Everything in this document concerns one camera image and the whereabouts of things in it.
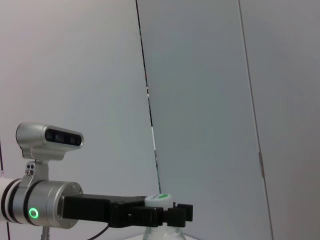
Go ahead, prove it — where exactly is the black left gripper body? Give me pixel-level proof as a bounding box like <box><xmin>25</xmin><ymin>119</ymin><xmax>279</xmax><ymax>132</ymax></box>
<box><xmin>62</xmin><ymin>193</ymin><xmax>162</xmax><ymax>228</ymax></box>

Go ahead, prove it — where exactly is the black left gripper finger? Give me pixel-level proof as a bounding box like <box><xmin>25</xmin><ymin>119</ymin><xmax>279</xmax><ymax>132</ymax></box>
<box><xmin>176</xmin><ymin>202</ymin><xmax>194</xmax><ymax>222</ymax></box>
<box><xmin>156</xmin><ymin>207</ymin><xmax>187</xmax><ymax>228</ymax></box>

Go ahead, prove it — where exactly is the clear bottle green label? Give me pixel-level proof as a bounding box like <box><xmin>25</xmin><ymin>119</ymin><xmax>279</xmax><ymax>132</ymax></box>
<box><xmin>142</xmin><ymin>192</ymin><xmax>187</xmax><ymax>240</ymax></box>

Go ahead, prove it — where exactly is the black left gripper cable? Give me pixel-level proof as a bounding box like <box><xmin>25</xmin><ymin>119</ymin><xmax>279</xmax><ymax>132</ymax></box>
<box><xmin>41</xmin><ymin>223</ymin><xmax>111</xmax><ymax>240</ymax></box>

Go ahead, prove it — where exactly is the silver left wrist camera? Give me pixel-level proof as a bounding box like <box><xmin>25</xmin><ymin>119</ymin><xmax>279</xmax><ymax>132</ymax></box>
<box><xmin>16</xmin><ymin>121</ymin><xmax>85</xmax><ymax>181</ymax></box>

